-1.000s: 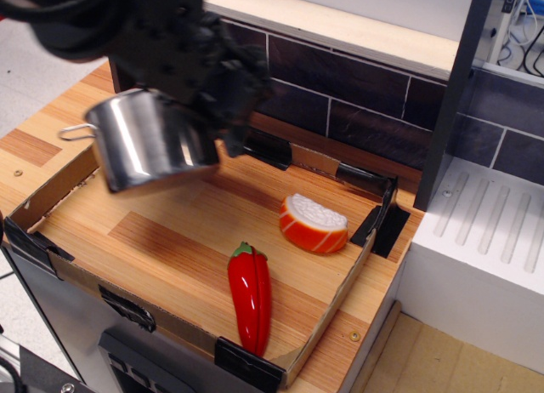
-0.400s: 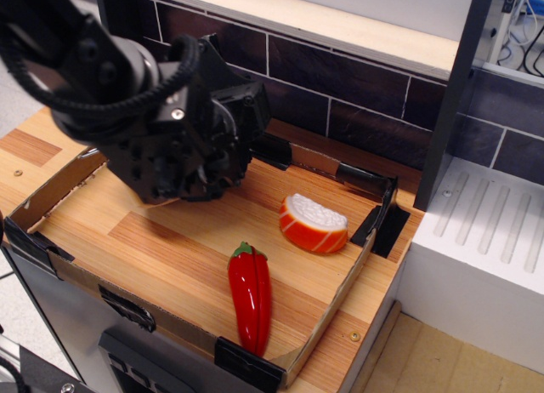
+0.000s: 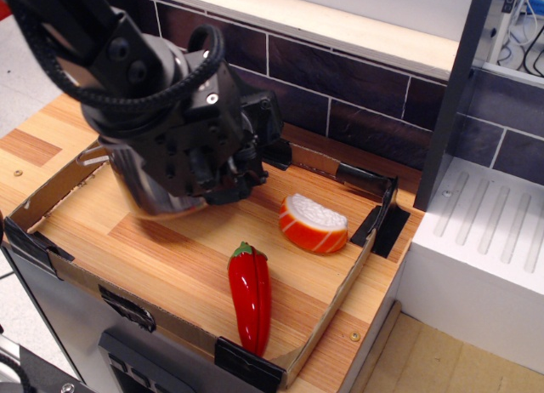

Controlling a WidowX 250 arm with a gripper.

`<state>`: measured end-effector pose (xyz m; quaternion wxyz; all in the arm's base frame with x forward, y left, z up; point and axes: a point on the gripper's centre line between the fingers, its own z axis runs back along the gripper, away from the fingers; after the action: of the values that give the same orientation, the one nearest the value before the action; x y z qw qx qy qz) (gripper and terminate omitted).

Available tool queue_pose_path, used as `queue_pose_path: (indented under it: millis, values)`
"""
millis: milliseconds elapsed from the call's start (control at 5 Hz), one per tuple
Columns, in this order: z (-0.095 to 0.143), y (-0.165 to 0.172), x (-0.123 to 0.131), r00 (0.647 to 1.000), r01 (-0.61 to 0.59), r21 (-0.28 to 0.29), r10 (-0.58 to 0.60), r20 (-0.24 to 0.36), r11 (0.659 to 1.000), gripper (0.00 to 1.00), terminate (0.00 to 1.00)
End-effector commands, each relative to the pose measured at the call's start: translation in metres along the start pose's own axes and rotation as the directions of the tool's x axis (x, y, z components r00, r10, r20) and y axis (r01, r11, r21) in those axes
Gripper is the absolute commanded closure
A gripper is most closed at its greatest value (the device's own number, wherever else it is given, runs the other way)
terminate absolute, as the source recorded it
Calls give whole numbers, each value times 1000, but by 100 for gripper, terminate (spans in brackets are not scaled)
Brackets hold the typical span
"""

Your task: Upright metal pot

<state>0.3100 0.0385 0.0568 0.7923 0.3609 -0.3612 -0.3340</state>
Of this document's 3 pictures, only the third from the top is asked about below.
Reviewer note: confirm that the red toy chili pepper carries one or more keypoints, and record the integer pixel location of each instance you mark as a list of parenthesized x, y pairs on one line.
[(250, 287)]

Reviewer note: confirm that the stainless steel pot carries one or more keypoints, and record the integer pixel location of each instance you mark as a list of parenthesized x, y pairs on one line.
[(146, 198)]

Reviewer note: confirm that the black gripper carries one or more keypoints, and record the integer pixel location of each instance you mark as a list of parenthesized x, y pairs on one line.
[(200, 130)]

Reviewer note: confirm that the wooden shelf board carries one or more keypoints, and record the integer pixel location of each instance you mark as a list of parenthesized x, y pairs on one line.
[(391, 45)]

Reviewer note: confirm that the white dish drainer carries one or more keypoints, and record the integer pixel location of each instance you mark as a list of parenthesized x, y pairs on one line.
[(488, 220)]

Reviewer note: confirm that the dark grey vertical post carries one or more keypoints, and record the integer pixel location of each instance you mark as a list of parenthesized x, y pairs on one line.
[(446, 132)]

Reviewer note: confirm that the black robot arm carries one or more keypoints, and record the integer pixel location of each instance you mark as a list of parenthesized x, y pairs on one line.
[(70, 40)]

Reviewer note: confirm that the cardboard fence with black tape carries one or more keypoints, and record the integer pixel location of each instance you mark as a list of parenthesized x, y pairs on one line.
[(137, 303)]

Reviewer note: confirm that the toy salmon sushi piece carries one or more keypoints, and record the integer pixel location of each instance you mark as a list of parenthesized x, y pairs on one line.
[(312, 226)]

